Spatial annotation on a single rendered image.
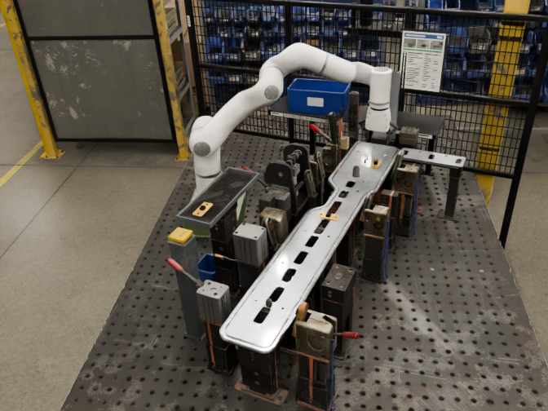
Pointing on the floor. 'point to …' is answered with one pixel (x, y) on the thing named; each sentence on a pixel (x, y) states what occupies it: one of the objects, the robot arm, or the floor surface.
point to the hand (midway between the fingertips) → (377, 139)
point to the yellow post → (501, 89)
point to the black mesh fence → (379, 66)
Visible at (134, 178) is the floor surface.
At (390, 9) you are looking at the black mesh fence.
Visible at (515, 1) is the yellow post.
